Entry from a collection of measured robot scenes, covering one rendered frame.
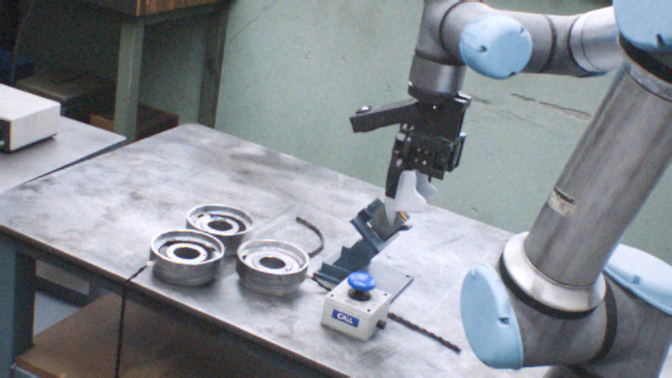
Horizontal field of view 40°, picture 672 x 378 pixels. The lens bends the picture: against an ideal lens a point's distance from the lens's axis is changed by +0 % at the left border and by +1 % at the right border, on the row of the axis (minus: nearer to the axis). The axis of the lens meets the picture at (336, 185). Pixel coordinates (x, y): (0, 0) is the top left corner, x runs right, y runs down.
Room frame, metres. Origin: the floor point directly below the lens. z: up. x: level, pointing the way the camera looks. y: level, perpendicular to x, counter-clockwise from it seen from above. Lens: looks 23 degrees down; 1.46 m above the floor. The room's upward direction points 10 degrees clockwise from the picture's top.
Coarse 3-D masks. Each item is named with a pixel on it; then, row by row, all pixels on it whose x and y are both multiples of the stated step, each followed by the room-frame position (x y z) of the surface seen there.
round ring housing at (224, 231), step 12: (216, 204) 1.32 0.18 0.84; (192, 216) 1.28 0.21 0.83; (240, 216) 1.31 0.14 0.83; (192, 228) 1.23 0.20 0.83; (204, 228) 1.25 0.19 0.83; (216, 228) 1.29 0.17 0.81; (228, 228) 1.29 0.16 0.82; (252, 228) 1.26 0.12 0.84; (228, 240) 1.22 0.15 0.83; (240, 240) 1.24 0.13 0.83; (228, 252) 1.23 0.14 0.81
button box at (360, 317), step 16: (336, 288) 1.11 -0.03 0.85; (352, 288) 1.11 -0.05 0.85; (336, 304) 1.08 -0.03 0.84; (352, 304) 1.08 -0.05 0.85; (368, 304) 1.08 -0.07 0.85; (384, 304) 1.10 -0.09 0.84; (336, 320) 1.08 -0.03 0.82; (352, 320) 1.07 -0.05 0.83; (368, 320) 1.06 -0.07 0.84; (384, 320) 1.12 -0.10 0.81; (352, 336) 1.07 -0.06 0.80; (368, 336) 1.07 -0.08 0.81
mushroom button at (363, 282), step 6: (348, 276) 1.11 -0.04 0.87; (354, 276) 1.10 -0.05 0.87; (360, 276) 1.10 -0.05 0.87; (366, 276) 1.11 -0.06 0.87; (372, 276) 1.11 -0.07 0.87; (348, 282) 1.10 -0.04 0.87; (354, 282) 1.09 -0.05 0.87; (360, 282) 1.09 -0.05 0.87; (366, 282) 1.09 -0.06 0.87; (372, 282) 1.10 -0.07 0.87; (360, 288) 1.09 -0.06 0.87; (366, 288) 1.09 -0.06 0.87; (372, 288) 1.09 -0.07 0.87; (360, 294) 1.10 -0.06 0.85
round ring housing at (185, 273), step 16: (160, 240) 1.19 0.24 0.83; (192, 240) 1.21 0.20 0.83; (208, 240) 1.21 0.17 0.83; (160, 256) 1.12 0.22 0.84; (176, 256) 1.18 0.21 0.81; (192, 256) 1.18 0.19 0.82; (160, 272) 1.12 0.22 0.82; (176, 272) 1.11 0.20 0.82; (192, 272) 1.12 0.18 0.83; (208, 272) 1.13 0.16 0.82
